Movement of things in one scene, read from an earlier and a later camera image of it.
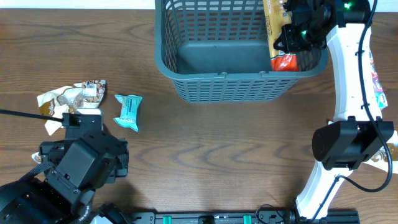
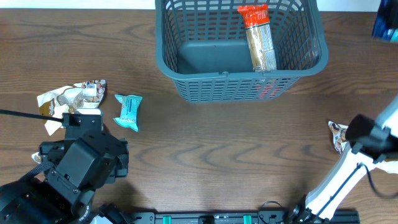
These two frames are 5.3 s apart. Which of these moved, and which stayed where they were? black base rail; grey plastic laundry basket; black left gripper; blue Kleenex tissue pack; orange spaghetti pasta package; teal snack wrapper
Moved: blue Kleenex tissue pack; orange spaghetti pasta package
Stayed: grey plastic laundry basket; black left gripper; black base rail; teal snack wrapper
